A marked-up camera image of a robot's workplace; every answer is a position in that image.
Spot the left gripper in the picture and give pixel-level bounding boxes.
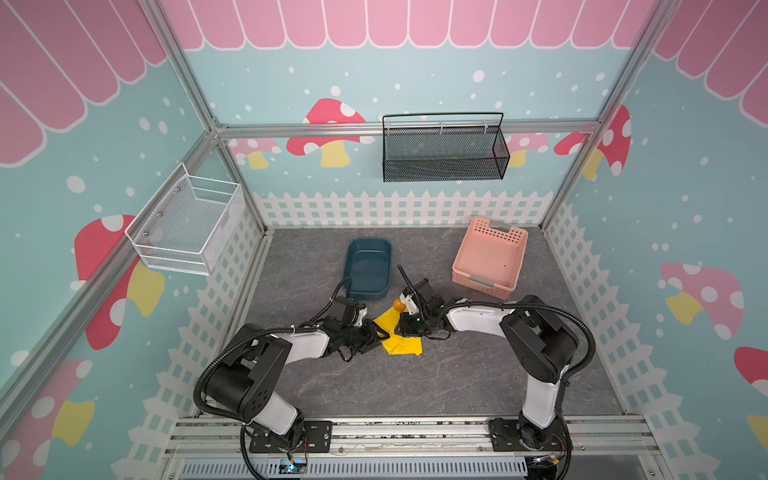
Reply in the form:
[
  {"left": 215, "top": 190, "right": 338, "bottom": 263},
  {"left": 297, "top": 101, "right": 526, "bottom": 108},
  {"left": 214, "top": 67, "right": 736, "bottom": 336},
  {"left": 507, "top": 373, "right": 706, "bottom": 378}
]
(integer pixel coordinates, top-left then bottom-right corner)
[{"left": 340, "top": 319, "right": 391, "bottom": 356}]

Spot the orange plastic spoon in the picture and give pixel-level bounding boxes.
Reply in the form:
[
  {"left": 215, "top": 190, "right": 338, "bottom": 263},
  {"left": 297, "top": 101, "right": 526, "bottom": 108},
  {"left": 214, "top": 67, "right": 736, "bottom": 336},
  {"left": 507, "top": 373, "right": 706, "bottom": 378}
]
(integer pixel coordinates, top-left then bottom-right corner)
[{"left": 393, "top": 299, "right": 407, "bottom": 313}]

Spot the yellow paper napkin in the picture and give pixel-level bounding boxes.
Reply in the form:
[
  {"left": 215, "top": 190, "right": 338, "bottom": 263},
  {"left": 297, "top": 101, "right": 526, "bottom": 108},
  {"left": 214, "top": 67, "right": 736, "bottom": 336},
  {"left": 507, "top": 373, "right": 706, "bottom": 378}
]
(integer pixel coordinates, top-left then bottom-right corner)
[{"left": 374, "top": 306, "right": 423, "bottom": 356}]

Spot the dark teal plastic tub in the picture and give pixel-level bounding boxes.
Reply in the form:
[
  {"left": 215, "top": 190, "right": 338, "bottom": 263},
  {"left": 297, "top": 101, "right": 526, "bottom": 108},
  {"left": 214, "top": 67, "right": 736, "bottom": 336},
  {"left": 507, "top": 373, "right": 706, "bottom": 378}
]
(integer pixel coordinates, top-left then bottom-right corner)
[{"left": 343, "top": 238, "right": 392, "bottom": 301}]

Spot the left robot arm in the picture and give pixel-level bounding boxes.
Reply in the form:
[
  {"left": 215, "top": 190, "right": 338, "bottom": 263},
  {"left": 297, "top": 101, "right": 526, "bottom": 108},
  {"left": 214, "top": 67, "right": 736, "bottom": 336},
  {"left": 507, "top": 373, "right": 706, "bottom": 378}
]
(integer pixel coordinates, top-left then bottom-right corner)
[{"left": 193, "top": 298, "right": 390, "bottom": 450}]

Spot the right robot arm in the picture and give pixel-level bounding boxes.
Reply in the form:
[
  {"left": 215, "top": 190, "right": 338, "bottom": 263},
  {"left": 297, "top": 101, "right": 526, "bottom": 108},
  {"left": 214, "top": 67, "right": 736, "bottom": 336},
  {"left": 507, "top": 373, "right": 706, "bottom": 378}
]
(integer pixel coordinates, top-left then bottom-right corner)
[{"left": 393, "top": 279, "right": 596, "bottom": 452}]

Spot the pink perforated plastic basket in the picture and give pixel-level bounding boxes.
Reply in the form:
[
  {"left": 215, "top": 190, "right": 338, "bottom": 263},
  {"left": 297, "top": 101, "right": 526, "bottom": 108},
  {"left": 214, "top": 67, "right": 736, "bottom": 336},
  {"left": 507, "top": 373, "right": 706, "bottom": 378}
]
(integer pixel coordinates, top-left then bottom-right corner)
[{"left": 452, "top": 216, "right": 528, "bottom": 300}]

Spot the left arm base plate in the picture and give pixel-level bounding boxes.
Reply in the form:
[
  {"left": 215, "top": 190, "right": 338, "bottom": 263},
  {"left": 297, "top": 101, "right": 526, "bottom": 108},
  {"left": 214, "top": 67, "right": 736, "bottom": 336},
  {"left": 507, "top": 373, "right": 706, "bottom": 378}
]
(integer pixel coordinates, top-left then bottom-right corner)
[{"left": 246, "top": 420, "right": 333, "bottom": 454}]

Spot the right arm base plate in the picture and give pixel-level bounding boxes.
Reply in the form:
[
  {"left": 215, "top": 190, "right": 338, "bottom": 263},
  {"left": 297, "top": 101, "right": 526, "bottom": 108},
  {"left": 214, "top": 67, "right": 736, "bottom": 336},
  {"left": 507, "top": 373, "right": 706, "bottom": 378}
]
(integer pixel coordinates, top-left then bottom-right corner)
[{"left": 488, "top": 416, "right": 568, "bottom": 454}]

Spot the black wire mesh basket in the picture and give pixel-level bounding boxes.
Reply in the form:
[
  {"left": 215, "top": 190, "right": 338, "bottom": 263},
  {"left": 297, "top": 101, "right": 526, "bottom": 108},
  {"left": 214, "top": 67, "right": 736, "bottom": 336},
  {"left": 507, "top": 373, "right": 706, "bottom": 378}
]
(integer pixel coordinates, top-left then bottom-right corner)
[{"left": 381, "top": 112, "right": 511, "bottom": 182}]

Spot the aluminium front rail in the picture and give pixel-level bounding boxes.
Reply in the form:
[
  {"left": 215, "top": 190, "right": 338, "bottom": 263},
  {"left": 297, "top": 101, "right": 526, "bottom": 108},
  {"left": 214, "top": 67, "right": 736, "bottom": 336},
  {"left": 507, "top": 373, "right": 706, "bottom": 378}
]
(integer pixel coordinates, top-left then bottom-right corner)
[{"left": 163, "top": 415, "right": 661, "bottom": 458}]

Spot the white wire mesh basket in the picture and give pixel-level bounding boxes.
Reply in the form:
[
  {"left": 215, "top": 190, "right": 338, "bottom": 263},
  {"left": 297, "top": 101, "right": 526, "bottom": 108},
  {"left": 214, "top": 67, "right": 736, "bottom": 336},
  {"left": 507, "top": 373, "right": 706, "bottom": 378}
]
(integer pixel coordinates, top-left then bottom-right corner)
[{"left": 125, "top": 164, "right": 245, "bottom": 276}]

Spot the white slotted cable duct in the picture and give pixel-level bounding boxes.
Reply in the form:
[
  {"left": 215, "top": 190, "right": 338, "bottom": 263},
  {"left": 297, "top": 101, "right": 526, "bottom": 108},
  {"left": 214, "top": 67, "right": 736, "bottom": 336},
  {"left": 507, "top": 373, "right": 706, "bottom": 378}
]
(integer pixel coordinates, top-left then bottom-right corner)
[{"left": 179, "top": 458, "right": 529, "bottom": 480}]

